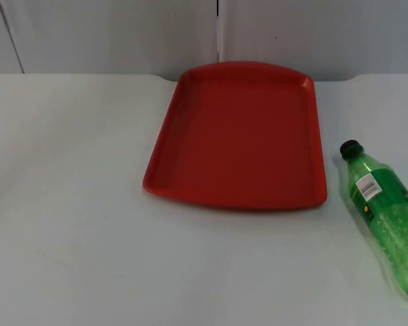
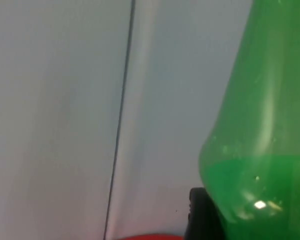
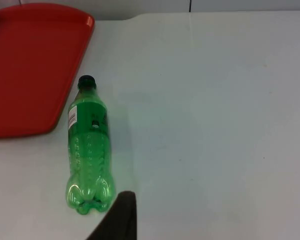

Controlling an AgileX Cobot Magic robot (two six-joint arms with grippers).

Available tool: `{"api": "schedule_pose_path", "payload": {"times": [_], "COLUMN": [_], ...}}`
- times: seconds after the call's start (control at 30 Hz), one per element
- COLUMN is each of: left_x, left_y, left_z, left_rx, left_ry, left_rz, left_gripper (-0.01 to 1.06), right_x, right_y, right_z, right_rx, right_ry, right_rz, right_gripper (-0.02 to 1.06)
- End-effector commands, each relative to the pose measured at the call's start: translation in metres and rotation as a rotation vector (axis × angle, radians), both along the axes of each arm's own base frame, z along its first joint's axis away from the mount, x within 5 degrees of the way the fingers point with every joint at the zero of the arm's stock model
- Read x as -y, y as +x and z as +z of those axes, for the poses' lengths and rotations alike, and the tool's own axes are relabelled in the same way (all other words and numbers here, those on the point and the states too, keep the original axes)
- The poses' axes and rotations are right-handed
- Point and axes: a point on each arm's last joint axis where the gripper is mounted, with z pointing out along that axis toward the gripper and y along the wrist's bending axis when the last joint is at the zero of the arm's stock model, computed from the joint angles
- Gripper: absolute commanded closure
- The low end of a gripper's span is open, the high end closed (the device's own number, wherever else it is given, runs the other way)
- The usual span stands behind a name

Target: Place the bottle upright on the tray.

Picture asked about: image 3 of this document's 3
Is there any green plastic bottle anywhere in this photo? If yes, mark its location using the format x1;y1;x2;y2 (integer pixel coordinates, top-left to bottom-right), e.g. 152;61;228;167
65;74;115;216

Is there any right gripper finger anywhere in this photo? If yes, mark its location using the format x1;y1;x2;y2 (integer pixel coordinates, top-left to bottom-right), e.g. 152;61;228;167
85;190;139;240

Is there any red tray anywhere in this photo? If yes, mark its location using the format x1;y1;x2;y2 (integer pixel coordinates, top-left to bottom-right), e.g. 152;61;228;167
0;2;96;139

